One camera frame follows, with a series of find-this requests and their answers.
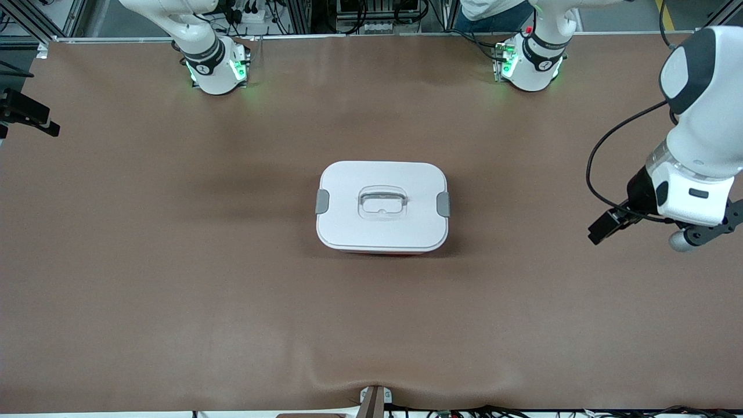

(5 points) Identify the white box lid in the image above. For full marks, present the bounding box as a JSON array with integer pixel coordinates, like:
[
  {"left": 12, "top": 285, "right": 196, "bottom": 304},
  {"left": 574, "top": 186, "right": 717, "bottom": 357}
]
[{"left": 315, "top": 161, "right": 450, "bottom": 254}]

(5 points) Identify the pink translucent plastic box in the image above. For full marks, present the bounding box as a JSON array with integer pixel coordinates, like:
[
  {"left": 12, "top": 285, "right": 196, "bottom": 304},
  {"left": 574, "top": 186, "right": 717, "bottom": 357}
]
[{"left": 342, "top": 248, "right": 421, "bottom": 256}]

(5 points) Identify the white power strip with plugs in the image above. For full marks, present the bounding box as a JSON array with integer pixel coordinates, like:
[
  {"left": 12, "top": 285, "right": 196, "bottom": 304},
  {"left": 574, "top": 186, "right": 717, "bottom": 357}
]
[{"left": 234, "top": 3, "right": 269, "bottom": 25}]

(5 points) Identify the person in blue jeans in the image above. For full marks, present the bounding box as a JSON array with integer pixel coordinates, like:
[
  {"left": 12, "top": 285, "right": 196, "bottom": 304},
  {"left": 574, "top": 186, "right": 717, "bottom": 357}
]
[{"left": 455, "top": 0, "right": 539, "bottom": 34}]

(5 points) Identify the brown table mat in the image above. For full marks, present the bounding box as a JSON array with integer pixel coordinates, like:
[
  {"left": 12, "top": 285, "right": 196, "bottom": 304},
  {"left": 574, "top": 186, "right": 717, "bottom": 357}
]
[{"left": 0, "top": 32, "right": 743, "bottom": 414}]

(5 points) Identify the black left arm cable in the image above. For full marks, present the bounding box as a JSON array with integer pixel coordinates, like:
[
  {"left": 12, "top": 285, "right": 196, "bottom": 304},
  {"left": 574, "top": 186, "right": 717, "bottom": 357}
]
[{"left": 586, "top": 0, "right": 677, "bottom": 225}]

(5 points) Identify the aluminium frame strut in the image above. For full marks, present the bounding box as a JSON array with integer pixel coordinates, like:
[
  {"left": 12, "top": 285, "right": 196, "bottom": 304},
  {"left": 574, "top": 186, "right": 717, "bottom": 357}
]
[{"left": 0, "top": 0, "right": 88, "bottom": 47}]

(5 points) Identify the silver table edge rail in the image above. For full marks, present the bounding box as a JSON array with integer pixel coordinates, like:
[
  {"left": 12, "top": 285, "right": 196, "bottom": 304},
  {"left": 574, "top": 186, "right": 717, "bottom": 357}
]
[{"left": 38, "top": 30, "right": 697, "bottom": 48}]

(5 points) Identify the aluminium frame corner post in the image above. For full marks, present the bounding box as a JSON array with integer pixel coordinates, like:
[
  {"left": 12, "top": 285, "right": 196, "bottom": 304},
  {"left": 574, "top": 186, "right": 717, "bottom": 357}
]
[{"left": 694, "top": 0, "right": 743, "bottom": 33}]

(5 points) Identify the black base cable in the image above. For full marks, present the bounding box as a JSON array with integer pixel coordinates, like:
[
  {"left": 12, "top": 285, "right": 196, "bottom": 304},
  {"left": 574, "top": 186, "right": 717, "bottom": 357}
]
[{"left": 447, "top": 28, "right": 501, "bottom": 63}]

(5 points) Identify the aluminium camera mount profile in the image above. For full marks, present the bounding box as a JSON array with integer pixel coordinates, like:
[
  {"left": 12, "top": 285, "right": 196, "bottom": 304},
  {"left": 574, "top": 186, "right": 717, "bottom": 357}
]
[{"left": 357, "top": 385, "right": 392, "bottom": 418}]

